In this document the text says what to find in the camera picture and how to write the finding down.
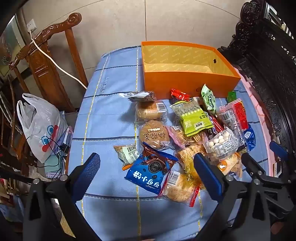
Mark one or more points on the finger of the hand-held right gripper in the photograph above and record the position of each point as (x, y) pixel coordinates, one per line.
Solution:
(253, 165)
(278, 150)

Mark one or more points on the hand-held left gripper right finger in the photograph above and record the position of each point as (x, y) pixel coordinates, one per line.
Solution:
(208, 178)

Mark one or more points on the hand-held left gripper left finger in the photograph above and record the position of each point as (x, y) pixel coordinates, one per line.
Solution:
(89, 176)

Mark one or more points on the orange rice cracker packet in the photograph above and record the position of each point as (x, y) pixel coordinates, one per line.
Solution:
(230, 165)

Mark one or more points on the small blue snack packet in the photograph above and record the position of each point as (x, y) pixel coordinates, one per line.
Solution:
(251, 137)

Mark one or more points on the white ball candy packet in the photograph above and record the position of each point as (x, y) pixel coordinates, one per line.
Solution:
(220, 143)

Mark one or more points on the pink-edged cracker packet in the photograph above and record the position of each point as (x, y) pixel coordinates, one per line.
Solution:
(178, 136)

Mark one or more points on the red clear snack packet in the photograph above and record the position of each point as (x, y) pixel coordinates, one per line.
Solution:
(237, 113)

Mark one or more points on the blue cookie packet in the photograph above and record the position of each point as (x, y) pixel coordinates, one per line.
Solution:
(146, 175)

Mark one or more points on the green pea snack packet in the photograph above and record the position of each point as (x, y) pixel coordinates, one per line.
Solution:
(194, 119)

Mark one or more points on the round walnut cake packet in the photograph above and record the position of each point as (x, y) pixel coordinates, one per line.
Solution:
(152, 135)

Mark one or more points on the small green snack packet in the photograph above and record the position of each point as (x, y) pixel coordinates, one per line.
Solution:
(231, 96)

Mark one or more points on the green white candy packet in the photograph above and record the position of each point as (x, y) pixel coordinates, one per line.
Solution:
(209, 99)

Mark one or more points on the bread bun packet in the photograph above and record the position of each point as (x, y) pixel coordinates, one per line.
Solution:
(149, 110)

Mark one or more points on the small red snack packet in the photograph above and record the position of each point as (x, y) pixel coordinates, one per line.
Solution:
(179, 93)

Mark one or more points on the dark chocolate cake packet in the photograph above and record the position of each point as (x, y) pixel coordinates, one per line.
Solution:
(141, 96)

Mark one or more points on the orange cardboard box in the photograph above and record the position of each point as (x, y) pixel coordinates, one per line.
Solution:
(189, 76)

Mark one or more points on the pink cloth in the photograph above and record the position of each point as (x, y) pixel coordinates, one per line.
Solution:
(261, 115)

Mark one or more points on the blue checked tablecloth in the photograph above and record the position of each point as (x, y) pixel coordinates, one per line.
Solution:
(108, 120)

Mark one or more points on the white plastic bag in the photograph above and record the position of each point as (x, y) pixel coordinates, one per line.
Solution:
(38, 125)

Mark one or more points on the dark carved wooden furniture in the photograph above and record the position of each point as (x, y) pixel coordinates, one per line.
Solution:
(266, 69)

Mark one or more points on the carved wooden chair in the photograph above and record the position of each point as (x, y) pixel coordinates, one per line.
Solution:
(46, 67)

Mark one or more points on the framed picture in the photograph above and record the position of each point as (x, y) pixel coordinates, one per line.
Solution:
(9, 44)

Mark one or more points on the white wall socket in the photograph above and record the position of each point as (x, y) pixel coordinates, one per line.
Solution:
(31, 26)

